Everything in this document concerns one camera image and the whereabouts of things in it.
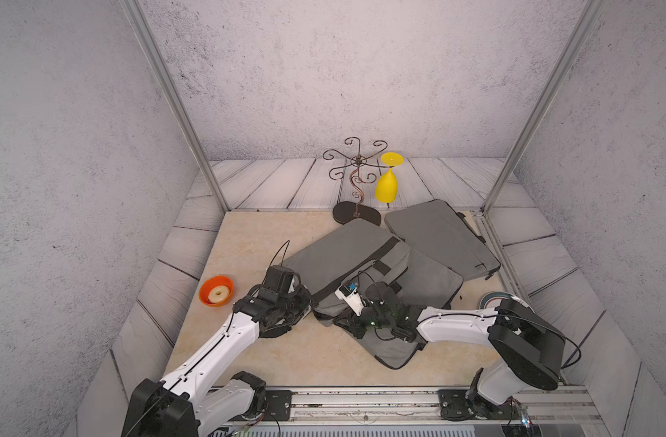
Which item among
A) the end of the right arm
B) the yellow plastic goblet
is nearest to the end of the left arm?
the end of the right arm

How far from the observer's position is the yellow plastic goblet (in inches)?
36.6

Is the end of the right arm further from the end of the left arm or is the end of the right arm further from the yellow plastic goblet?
the yellow plastic goblet
